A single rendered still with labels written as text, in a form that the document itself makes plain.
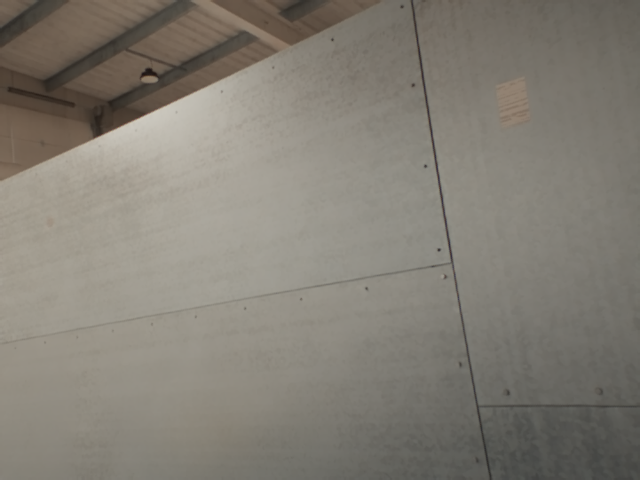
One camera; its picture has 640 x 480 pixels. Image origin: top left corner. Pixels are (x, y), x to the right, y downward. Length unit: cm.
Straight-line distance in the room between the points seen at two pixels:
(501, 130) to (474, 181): 10
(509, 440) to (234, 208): 78
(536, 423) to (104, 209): 129
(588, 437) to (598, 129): 48
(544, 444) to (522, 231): 35
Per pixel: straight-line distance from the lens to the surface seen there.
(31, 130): 1305
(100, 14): 1141
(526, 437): 117
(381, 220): 126
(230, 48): 1185
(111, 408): 189
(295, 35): 1120
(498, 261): 116
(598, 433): 114
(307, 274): 136
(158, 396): 173
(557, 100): 116
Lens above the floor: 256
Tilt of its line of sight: 10 degrees up
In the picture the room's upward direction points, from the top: 7 degrees counter-clockwise
